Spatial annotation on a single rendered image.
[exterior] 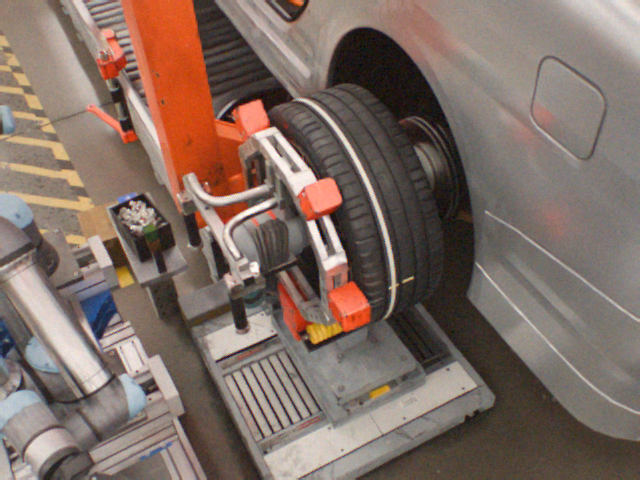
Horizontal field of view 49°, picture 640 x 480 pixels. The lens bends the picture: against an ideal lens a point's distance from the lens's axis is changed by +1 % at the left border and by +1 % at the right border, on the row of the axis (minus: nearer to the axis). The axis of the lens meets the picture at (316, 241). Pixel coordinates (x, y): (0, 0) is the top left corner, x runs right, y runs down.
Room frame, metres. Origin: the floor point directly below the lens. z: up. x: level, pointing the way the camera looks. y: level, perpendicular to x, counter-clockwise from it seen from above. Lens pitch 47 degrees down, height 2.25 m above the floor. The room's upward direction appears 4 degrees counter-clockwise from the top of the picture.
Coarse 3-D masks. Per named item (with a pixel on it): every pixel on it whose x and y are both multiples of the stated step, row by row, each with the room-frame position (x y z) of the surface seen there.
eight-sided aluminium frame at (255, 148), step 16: (272, 128) 1.48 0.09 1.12; (256, 144) 1.44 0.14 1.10; (272, 144) 1.44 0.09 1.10; (288, 144) 1.41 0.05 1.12; (240, 160) 1.60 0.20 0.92; (256, 160) 1.60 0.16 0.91; (272, 160) 1.36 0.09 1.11; (288, 160) 1.37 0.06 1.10; (288, 176) 1.28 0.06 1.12; (304, 176) 1.28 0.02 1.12; (304, 224) 1.21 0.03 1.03; (320, 224) 1.22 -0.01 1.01; (320, 240) 1.16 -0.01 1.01; (336, 240) 1.17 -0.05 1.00; (320, 256) 1.14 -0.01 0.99; (336, 256) 1.14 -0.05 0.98; (320, 272) 1.13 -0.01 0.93; (336, 272) 1.12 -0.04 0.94; (288, 288) 1.35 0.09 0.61; (304, 288) 1.35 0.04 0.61; (320, 288) 1.14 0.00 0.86; (304, 304) 1.28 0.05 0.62; (320, 304) 1.25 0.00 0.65; (320, 320) 1.16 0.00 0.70; (336, 320) 1.12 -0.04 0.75
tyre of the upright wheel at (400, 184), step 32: (320, 96) 1.55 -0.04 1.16; (352, 96) 1.53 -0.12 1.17; (288, 128) 1.46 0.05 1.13; (320, 128) 1.39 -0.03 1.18; (352, 128) 1.38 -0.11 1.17; (384, 128) 1.39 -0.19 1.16; (320, 160) 1.30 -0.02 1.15; (352, 160) 1.29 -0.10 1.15; (384, 160) 1.30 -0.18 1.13; (416, 160) 1.31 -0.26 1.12; (352, 192) 1.22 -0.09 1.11; (384, 192) 1.23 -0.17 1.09; (416, 192) 1.25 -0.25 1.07; (352, 224) 1.17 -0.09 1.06; (416, 224) 1.20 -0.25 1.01; (352, 256) 1.16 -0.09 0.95; (384, 256) 1.14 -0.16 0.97; (416, 256) 1.16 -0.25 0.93; (384, 288) 1.11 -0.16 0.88; (416, 288) 1.15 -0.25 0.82
